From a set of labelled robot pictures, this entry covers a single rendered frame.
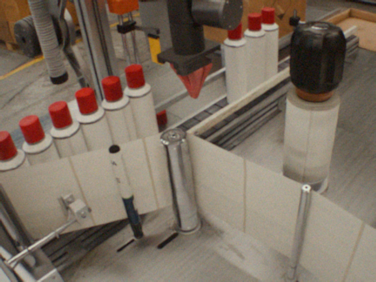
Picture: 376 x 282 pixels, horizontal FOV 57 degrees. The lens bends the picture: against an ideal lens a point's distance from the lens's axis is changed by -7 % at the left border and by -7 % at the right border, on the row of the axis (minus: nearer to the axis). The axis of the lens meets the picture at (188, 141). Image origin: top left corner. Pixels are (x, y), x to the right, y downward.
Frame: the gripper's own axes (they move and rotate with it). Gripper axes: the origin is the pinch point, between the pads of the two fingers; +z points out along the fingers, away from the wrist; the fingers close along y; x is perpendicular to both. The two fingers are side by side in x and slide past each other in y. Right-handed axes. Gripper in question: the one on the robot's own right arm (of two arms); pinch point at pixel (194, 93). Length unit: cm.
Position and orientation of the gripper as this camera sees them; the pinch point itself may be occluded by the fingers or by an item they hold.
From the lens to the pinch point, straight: 70.3
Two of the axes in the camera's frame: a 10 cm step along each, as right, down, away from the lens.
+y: 7.1, -4.8, 5.1
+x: -6.9, -3.7, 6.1
